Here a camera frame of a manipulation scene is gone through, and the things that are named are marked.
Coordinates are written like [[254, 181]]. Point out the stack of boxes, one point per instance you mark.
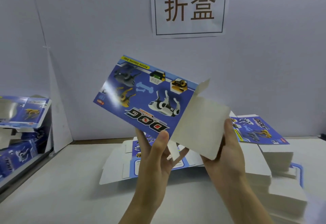
[[114, 170], [280, 180]]

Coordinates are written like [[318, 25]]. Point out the black object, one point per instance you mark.
[[323, 136]]

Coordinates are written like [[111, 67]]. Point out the white paper wall sign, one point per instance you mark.
[[189, 27]]

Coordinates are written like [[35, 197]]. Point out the person's left forearm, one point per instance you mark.
[[140, 215]]

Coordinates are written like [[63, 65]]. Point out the person's left hand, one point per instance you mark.
[[153, 173]]

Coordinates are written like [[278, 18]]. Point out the person's right forearm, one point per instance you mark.
[[247, 208]]

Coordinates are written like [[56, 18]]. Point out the person's right hand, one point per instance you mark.
[[226, 162]]

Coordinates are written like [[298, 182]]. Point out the blue dog-print cardboard box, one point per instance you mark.
[[142, 96]]

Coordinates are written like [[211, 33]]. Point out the pile of blue boxes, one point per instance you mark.
[[23, 112]]

